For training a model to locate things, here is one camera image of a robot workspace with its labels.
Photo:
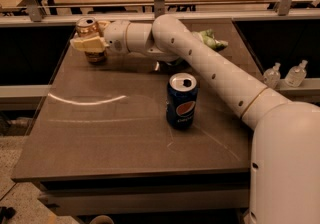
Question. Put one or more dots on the blue Pepsi can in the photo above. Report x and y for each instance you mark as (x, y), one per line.
(182, 93)

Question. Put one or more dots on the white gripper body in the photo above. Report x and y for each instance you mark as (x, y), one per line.
(116, 37)

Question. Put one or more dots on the grey table drawer frame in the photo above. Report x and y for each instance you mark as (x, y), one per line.
(148, 194)

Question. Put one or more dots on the clear sanitizer bottle right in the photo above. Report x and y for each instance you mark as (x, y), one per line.
(296, 74)

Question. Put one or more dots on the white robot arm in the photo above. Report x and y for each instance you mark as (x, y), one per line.
(285, 158)

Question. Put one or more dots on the black object on floor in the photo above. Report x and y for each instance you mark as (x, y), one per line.
(6, 213)

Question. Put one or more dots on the orange soda can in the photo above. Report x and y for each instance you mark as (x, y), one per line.
(86, 27)

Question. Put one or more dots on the clear sanitizer bottle left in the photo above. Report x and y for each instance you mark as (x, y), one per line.
(271, 76)

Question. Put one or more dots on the clear sanitizer bottle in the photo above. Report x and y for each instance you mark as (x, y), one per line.
(296, 74)
(271, 76)

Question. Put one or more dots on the green chip bag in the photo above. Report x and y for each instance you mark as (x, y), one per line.
(207, 37)

